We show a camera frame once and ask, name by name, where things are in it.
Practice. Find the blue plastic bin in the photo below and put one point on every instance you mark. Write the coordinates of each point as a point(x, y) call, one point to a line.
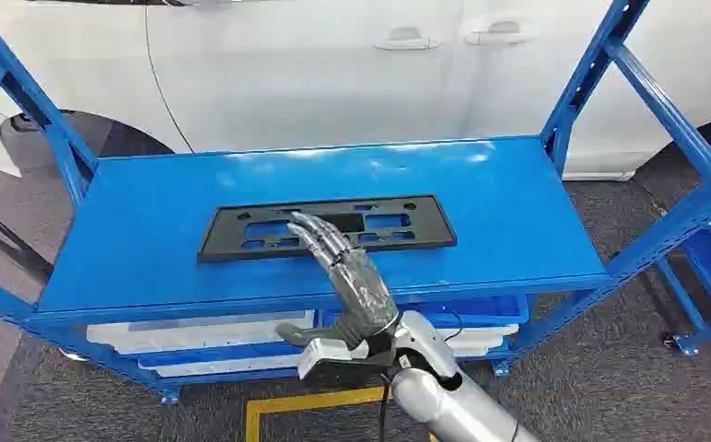
point(483, 310)

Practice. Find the yellow floor tape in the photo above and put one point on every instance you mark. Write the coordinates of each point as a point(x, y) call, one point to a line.
point(306, 402)

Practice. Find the white car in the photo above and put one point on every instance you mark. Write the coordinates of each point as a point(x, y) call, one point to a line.
point(306, 73)

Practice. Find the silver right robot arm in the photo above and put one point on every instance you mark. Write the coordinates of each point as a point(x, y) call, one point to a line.
point(441, 402)

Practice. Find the black plastic plate frame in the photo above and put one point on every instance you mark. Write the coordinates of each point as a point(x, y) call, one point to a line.
point(430, 235)

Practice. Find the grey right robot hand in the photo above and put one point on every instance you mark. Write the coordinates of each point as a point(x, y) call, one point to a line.
point(361, 293)

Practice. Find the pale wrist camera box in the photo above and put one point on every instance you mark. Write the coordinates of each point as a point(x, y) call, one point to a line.
point(331, 357)

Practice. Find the large white plastic tray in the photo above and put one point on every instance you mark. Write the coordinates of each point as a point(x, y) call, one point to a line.
point(197, 332)

